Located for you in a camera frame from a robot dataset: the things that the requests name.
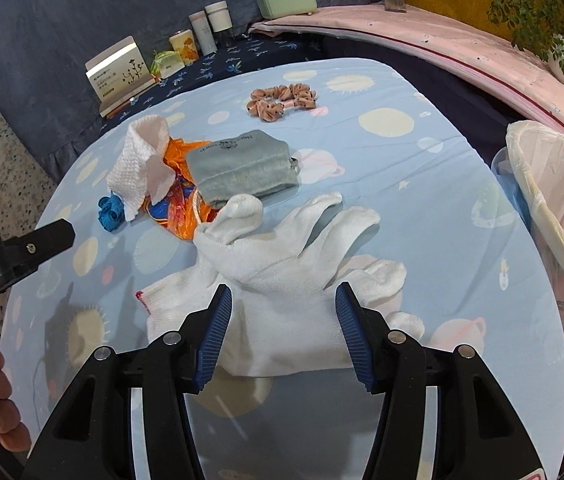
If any white paper towel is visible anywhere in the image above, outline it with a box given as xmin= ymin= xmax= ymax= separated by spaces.
xmin=107 ymin=115 xmax=175 ymax=222

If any white and gold card box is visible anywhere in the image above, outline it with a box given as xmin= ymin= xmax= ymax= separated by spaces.
xmin=85 ymin=36 xmax=157 ymax=117

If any small green package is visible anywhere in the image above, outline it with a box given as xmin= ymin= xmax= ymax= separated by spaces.
xmin=151 ymin=50 xmax=184 ymax=79

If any white lined trash bin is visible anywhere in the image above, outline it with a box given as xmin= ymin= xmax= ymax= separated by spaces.
xmin=494 ymin=120 xmax=564 ymax=361

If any pink covered shelf board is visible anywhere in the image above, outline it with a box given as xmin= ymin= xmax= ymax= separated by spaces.
xmin=248 ymin=4 xmax=564 ymax=161

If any light blue planet-print tablecloth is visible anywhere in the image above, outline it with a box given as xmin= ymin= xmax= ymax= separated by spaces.
xmin=0 ymin=57 xmax=564 ymax=480

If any yellow flower-print tin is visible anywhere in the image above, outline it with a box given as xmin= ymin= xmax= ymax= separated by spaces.
xmin=169 ymin=31 xmax=199 ymax=66

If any tall white bottle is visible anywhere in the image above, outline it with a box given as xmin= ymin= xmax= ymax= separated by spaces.
xmin=189 ymin=11 xmax=217 ymax=55

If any navy leaf-print cloth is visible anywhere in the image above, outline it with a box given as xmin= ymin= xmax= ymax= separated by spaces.
xmin=99 ymin=35 xmax=325 ymax=133

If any blue backdrop cloth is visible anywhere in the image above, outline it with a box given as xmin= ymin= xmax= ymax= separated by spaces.
xmin=0 ymin=0 xmax=385 ymax=171

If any pink dotted scrunchie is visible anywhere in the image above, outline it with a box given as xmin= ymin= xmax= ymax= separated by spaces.
xmin=247 ymin=83 xmax=317 ymax=123

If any white knit glove red hem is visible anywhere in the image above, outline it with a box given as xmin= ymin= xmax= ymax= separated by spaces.
xmin=136 ymin=257 xmax=425 ymax=378

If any orange plastic bag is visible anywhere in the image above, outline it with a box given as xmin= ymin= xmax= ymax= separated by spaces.
xmin=144 ymin=137 xmax=223 ymax=241

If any pale green box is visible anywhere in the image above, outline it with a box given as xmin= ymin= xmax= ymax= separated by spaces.
xmin=257 ymin=0 xmax=319 ymax=18

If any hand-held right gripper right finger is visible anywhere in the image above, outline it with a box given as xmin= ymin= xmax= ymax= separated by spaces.
xmin=336 ymin=281 xmax=532 ymax=480

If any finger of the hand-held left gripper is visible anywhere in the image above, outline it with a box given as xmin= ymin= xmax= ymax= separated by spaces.
xmin=0 ymin=218 xmax=76 ymax=286

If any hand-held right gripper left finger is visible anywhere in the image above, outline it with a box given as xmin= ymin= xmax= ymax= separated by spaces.
xmin=22 ymin=284 xmax=233 ymax=480

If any blue scrunchie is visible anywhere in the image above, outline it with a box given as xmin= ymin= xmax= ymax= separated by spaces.
xmin=97 ymin=195 xmax=127 ymax=233

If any white canister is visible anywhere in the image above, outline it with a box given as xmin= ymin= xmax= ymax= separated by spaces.
xmin=205 ymin=2 xmax=235 ymax=48

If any grey folded sock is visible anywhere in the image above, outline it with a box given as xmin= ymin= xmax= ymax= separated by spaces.
xmin=185 ymin=130 xmax=300 ymax=208

